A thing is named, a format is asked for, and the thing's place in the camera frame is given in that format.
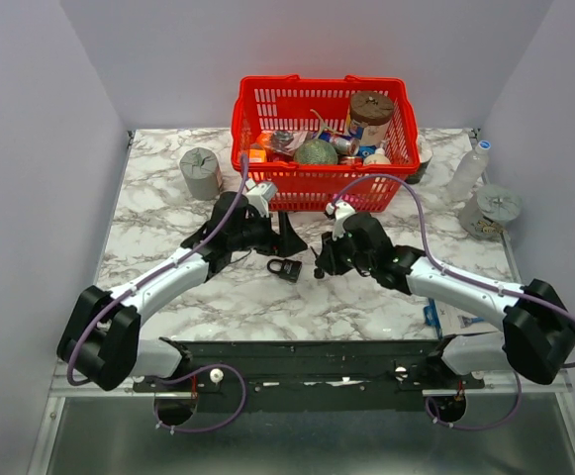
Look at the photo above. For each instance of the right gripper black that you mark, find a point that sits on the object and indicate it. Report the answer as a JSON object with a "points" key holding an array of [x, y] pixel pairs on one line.
{"points": [[328, 257]]}

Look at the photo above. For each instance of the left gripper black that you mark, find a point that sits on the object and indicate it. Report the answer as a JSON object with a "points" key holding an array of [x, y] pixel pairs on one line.
{"points": [[284, 243]]}

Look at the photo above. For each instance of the black padlock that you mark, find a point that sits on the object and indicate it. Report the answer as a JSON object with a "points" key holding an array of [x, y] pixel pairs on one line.
{"points": [[284, 268]]}

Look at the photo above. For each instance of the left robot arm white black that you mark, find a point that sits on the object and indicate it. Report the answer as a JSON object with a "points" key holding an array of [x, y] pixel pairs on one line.
{"points": [[102, 342]]}

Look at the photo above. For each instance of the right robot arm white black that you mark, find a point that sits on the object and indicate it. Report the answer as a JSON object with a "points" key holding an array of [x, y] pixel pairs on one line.
{"points": [[532, 335]]}

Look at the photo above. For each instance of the orange small box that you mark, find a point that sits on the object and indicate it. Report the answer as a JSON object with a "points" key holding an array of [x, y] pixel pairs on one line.
{"points": [[257, 155]]}

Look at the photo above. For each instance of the green melon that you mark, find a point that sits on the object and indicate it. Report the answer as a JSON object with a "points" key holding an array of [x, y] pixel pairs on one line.
{"points": [[316, 152]]}

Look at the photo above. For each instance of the red soda can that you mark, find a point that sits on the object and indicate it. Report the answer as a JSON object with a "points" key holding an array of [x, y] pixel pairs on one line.
{"points": [[350, 161]]}

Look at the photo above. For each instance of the crumpled snack packet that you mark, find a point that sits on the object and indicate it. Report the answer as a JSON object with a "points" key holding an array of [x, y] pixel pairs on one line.
{"points": [[283, 142]]}

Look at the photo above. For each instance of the red plastic basket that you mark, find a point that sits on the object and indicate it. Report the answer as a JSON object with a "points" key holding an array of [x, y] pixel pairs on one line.
{"points": [[288, 103]]}

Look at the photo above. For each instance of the grey taped can left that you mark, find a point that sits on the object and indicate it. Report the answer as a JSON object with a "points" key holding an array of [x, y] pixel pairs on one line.
{"points": [[201, 171]]}

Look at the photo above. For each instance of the grey taped can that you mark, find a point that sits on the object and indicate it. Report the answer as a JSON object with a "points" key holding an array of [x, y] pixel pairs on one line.
{"points": [[201, 171], [488, 212]]}

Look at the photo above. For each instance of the white pump bottle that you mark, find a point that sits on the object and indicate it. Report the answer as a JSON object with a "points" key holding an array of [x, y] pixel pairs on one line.
{"points": [[374, 155]]}

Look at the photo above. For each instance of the red blue drink can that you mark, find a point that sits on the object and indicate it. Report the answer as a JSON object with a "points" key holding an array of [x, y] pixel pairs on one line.
{"points": [[343, 145]]}

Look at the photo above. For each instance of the blue white booklet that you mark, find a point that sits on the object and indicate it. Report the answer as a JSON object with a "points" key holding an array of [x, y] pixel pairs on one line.
{"points": [[447, 321]]}

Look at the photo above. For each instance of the brown lid cylindrical canister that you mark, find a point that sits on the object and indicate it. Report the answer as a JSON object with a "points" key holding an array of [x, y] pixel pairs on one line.
{"points": [[369, 116]]}

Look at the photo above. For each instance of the grey taped can right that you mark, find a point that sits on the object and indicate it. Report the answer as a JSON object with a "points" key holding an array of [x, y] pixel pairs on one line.
{"points": [[488, 212]]}

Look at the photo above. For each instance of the clear plastic water bottle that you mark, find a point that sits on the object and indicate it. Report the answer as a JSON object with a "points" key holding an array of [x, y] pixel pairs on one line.
{"points": [[468, 171]]}

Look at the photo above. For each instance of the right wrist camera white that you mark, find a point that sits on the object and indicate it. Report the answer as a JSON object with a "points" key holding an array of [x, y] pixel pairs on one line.
{"points": [[339, 211]]}

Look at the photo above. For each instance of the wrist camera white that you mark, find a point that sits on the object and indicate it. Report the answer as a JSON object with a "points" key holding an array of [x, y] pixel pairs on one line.
{"points": [[259, 195], [339, 211]]}

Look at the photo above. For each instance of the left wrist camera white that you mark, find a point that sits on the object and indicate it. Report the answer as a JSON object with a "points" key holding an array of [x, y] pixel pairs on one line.
{"points": [[259, 195]]}

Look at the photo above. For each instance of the black mounting rail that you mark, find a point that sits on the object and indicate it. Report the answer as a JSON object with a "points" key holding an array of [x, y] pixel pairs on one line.
{"points": [[310, 376]]}

